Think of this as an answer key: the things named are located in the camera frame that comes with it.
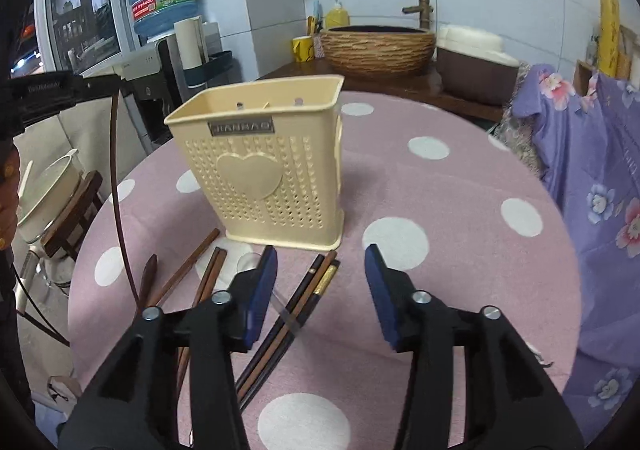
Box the dark wooden cabinet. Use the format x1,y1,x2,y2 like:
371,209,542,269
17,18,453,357
257,62,506,125

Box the person's left forearm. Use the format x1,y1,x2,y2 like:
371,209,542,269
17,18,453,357
0,145,21,251

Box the yellow roll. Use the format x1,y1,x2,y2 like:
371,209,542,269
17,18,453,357
600,0,621,78

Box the brass faucet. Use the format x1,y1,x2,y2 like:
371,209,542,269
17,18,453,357
402,0,432,30

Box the clear plastic spoon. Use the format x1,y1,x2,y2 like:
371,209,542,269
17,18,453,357
237,251,305,335

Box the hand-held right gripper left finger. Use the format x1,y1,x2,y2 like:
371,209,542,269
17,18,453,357
57,245,278,450

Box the black chopstick with gold band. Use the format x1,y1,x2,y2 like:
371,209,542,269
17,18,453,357
239,260,342,413

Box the yellow mug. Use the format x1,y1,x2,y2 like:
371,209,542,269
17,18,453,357
292,36,316,63

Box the dark wooden stool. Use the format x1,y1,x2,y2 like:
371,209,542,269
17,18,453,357
40,170,103,261

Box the dark teal caddy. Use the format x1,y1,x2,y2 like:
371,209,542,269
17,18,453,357
184,50,235,88

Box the beige cloth cover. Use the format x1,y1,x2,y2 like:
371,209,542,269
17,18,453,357
12,94,151,211

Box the brown and white rice cooker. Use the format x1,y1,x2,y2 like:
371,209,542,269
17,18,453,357
436,24,521,105

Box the purple floral cloth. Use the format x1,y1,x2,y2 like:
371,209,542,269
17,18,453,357
512,62,640,423

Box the rolled cream paper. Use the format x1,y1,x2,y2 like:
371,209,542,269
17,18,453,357
174,16,208,70

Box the light wooden box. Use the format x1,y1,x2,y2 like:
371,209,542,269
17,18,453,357
572,60,601,95

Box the paisley patterned cloth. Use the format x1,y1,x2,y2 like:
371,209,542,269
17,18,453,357
487,62,546,181

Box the white plastic basin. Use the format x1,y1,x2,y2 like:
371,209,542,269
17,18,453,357
17,150,83,243

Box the yellow soap bottle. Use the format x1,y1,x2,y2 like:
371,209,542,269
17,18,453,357
325,0,351,30

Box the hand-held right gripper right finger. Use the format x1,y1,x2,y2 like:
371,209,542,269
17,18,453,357
364,244,586,450

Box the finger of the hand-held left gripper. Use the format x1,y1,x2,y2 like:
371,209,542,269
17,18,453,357
75,74,122,103

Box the dark wooden spoon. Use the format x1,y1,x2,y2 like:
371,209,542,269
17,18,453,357
139,255,159,307

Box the reddish brown chopstick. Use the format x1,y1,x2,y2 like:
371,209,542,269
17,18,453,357
236,251,338,403

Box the grey water dispenser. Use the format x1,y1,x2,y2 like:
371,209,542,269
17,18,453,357
114,37,211,151

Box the woven pattern wash basin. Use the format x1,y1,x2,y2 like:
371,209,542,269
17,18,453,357
319,26,437,78

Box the sliding glass window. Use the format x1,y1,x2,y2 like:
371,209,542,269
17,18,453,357
35,0,136,75

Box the pink polka dot tablecloth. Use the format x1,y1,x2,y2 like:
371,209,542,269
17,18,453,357
67,90,583,450

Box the cream perforated utensil holder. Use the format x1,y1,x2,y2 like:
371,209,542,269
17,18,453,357
164,74,346,251

